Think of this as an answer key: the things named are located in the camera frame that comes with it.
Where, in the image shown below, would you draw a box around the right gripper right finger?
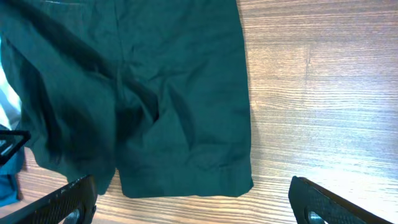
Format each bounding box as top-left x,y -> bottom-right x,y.
289,176 -> 392,224

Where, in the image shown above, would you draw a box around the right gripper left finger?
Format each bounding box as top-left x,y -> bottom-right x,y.
1,175 -> 98,224

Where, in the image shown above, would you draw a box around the black shorts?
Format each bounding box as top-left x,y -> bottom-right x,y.
1,0 -> 253,198

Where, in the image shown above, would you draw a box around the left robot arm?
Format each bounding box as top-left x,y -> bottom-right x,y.
1,130 -> 30,166

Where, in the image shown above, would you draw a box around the dark blue garment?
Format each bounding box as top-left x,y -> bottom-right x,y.
0,149 -> 25,207

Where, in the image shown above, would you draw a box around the light blue denim shorts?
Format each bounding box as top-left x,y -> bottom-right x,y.
0,64 -> 21,130

